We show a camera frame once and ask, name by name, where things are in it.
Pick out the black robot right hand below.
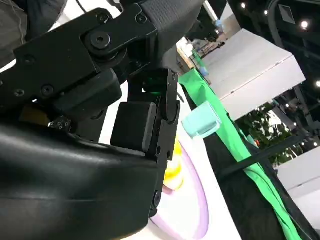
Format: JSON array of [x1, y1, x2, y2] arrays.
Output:
[[0, 0, 203, 240]]

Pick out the orange and white bread roll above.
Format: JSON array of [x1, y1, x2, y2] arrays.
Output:
[[162, 139, 185, 192]]

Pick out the lilac plate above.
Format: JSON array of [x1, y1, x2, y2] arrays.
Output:
[[149, 139, 210, 240]]

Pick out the pale green mug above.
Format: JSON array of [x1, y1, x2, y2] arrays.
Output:
[[181, 101, 223, 140]]

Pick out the person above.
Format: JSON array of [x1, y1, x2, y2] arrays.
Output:
[[0, 0, 28, 51]]

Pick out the green cloth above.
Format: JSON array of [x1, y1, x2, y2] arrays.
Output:
[[177, 47, 301, 240]]

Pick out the wooden desk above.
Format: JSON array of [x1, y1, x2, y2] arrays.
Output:
[[176, 36, 201, 72]]

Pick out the black cloth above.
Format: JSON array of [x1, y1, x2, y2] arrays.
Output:
[[203, 109, 320, 240]]

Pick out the black pole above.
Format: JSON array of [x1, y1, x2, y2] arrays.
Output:
[[217, 134, 311, 180]]

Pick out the green potted plant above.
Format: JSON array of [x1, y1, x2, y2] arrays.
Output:
[[236, 102, 305, 166]]

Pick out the large white partition block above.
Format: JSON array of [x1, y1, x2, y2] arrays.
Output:
[[202, 28, 307, 122]]

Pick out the small white partition block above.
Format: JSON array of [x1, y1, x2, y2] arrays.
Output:
[[276, 147, 320, 240]]

